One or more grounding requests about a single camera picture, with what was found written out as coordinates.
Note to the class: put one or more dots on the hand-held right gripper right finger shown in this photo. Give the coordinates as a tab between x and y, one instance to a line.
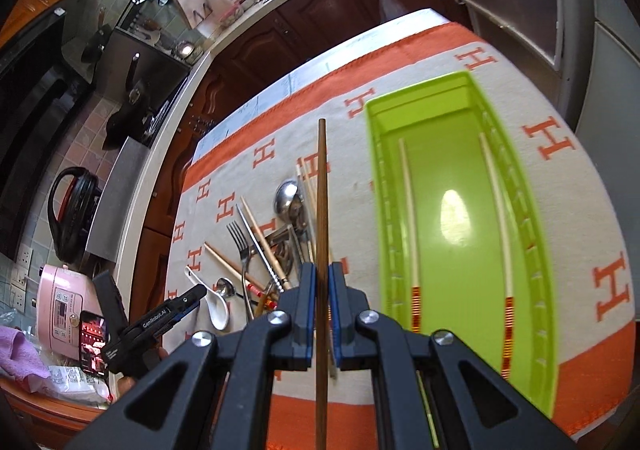
334	315

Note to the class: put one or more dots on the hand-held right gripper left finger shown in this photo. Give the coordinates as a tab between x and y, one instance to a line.
311	315

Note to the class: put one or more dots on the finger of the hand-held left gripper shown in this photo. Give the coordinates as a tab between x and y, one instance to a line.
187	300

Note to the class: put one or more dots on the white ceramic spoon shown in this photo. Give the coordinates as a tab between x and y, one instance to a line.
216	312

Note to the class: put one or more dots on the small metal spoon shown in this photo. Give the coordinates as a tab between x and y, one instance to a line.
225	287

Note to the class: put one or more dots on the metal fork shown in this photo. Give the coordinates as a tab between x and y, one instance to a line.
240	242

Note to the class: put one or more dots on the brown wooden chopstick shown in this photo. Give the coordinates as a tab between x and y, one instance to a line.
322	190

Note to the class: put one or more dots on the green plastic tray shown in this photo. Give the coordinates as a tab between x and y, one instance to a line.
450	154

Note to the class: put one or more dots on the person's left hand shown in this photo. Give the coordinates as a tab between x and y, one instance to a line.
125	384

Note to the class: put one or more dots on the pink rice cooker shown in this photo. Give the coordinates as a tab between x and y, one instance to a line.
60	300

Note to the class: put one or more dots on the white plastic packet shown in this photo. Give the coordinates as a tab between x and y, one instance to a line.
75	382

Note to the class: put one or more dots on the metal chopstick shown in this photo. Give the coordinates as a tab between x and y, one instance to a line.
255	242

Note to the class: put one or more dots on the stainless steel panel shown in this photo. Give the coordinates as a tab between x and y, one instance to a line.
117	200

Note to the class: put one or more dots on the purple cloth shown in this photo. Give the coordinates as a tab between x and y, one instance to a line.
17	350

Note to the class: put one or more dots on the black and red kettle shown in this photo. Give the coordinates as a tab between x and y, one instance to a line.
75	210

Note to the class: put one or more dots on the orange cream printed blanket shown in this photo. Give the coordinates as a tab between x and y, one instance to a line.
345	154

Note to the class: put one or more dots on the black wok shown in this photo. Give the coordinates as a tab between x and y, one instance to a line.
122	124

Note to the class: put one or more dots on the small steel cup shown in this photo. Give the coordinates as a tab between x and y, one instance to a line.
186	51

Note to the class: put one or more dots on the black frying pan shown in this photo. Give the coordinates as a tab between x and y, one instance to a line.
92	49

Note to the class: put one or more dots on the wooden cutting board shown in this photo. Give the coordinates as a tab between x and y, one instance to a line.
192	4

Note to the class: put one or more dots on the brown wooden kitchen cabinet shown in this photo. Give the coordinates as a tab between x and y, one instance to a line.
320	14

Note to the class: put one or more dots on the white plastic bag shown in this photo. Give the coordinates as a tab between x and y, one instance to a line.
391	4

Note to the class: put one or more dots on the white refrigerator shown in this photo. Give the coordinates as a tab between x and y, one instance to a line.
610	79

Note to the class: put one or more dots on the white wall socket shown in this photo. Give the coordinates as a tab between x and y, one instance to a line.
22	260

